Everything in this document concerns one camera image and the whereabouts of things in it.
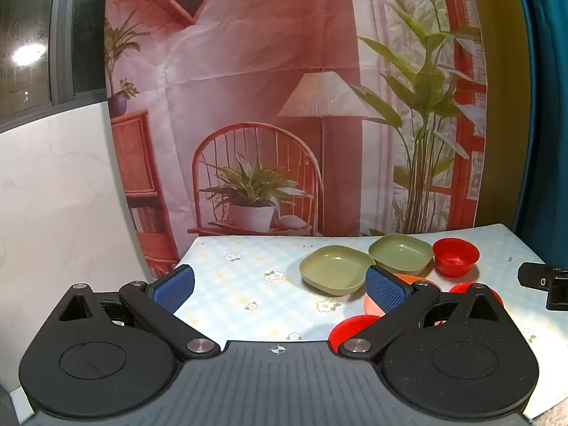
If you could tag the green square plate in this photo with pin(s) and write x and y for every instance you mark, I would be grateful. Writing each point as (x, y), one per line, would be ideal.
(336, 270)
(401, 253)

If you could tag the dark glass window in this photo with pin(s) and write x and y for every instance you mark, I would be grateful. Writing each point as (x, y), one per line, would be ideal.
(26, 31)

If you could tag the teal curtain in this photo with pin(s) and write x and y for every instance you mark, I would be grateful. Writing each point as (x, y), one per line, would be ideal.
(546, 97)

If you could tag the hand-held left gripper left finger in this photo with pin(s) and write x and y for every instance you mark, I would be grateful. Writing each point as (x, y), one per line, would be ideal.
(173, 289)

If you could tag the printed room scene backdrop cloth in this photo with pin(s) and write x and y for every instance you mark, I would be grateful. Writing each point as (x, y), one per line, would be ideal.
(266, 53)

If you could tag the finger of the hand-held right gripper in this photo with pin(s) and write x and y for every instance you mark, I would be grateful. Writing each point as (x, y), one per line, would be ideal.
(534, 277)

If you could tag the orange plate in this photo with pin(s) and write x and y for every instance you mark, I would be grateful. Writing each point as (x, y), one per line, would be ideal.
(417, 280)

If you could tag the floral checked tablecloth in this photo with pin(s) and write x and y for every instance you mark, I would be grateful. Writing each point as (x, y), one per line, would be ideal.
(248, 275)

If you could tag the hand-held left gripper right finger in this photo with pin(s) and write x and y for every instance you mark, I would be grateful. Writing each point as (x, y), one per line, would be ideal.
(385, 290)

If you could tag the red bowl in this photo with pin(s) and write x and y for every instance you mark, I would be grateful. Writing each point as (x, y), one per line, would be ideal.
(456, 255)
(355, 326)
(457, 288)

